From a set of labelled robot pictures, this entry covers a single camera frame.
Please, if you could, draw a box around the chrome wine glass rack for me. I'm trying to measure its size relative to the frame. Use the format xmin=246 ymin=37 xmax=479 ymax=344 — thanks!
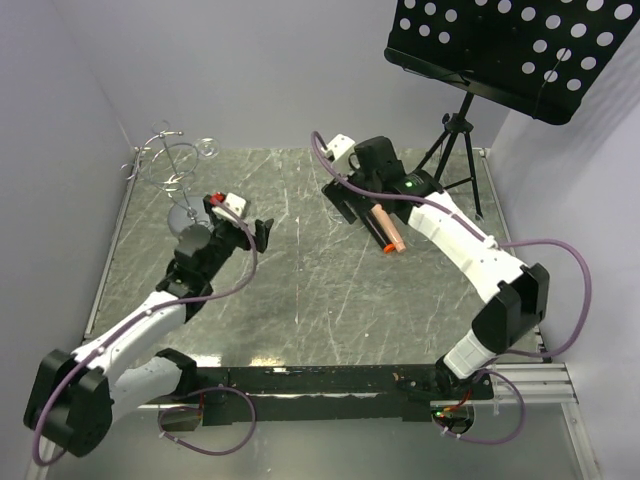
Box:
xmin=122 ymin=120 xmax=218 ymax=237

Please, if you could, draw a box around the clear wine glass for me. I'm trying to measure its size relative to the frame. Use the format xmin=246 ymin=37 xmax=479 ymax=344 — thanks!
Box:
xmin=194 ymin=137 xmax=220 ymax=159

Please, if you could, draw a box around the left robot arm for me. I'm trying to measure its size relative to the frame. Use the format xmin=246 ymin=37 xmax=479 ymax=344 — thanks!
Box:
xmin=23 ymin=219 xmax=273 ymax=466

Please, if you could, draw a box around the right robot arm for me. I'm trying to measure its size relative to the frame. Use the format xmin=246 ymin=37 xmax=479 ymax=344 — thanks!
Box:
xmin=311 ymin=132 xmax=549 ymax=399

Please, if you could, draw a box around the black microphone orange end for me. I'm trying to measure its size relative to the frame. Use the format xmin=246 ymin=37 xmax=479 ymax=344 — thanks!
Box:
xmin=359 ymin=211 xmax=395 ymax=254

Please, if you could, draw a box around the pink microphone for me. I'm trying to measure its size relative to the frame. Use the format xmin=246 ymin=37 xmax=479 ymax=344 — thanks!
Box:
xmin=370 ymin=204 xmax=406 ymax=253

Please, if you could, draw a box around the black perforated music stand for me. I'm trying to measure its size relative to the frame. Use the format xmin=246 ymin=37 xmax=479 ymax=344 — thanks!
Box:
xmin=383 ymin=0 xmax=636 ymax=221

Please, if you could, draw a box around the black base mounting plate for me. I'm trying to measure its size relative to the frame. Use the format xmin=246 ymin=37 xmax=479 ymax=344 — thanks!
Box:
xmin=137 ymin=364 xmax=496 ymax=426

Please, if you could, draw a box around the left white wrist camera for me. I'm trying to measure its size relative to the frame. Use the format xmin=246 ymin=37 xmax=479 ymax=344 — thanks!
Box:
xmin=209 ymin=192 xmax=249 ymax=221

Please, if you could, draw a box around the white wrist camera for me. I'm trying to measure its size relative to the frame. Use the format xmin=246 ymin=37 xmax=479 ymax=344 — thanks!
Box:
xmin=209 ymin=192 xmax=249 ymax=221
xmin=324 ymin=134 xmax=356 ymax=163

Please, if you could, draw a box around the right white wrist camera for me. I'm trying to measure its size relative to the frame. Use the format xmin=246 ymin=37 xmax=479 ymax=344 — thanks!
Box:
xmin=324 ymin=134 xmax=356 ymax=163

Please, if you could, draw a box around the aluminium frame rail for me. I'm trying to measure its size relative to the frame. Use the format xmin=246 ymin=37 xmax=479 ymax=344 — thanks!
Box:
xmin=49 ymin=362 xmax=581 ymax=411

